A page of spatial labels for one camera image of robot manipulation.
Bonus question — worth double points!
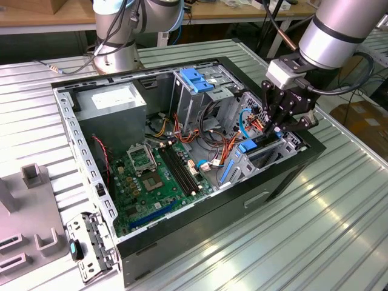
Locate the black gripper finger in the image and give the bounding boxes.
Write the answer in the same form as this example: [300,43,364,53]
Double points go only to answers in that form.
[261,80,288,135]
[276,114,318,134]

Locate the orange red disk power wire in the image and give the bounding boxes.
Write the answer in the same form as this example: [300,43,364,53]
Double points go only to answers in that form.
[246,112,272,131]

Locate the hard disk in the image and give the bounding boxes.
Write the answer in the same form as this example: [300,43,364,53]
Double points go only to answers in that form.
[220,132,284,185]

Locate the metal disk bay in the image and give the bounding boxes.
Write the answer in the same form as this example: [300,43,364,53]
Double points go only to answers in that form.
[216,90,307,189]

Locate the flat brown cardboard box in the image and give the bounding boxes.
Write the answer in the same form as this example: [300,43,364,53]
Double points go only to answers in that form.
[329,101,388,154]

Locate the blue plastic drive latch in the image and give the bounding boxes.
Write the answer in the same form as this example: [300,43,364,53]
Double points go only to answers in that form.
[179,68,215,94]

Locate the grey optical drive cage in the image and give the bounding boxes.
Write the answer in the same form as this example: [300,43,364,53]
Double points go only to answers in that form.
[169,62,243,134]

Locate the metal slat side table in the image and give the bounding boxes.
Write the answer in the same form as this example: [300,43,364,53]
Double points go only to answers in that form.
[356,25,388,69]

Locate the black RAM slot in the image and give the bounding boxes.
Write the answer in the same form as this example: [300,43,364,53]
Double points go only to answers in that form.
[161,145,193,195]
[157,146,189,197]
[170,143,202,192]
[166,144,198,193]

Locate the black open PC case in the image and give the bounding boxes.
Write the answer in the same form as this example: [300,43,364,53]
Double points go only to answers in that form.
[50,56,327,288]

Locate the CPU socket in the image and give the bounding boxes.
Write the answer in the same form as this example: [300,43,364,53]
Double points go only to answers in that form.
[138,170,167,192]

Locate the green motherboard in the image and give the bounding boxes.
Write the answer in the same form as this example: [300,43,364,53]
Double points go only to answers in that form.
[107,141,213,237]

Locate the grey power supply unit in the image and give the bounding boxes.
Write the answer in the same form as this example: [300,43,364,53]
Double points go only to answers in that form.
[72,82,148,158]

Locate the blue expansion slot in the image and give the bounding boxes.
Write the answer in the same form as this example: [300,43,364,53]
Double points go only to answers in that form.
[129,201,177,230]

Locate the black latch with blue tab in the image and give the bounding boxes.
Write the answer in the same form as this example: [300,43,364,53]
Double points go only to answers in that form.
[68,238,84,261]

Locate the grey parts rack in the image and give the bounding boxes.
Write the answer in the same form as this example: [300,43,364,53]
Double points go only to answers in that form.
[0,162,77,275]

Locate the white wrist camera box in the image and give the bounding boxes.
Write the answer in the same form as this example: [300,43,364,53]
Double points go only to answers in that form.
[266,55,307,91]

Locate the blue SATA wire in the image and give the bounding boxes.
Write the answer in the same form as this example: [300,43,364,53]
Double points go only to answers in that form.
[195,105,258,171]

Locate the orange black wire bundle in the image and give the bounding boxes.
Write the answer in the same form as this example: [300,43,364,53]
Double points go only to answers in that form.
[144,101,243,170]

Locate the metal socket cover frame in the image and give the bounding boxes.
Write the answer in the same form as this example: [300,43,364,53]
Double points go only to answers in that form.
[125,142,158,176]

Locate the red black twisted wire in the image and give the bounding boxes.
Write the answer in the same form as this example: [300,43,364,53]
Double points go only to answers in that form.
[90,135,110,184]

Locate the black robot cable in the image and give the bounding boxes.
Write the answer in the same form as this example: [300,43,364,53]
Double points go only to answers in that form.
[33,0,142,76]

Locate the metal card retention bracket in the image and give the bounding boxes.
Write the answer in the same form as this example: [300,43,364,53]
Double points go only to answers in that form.
[65,212,119,285]

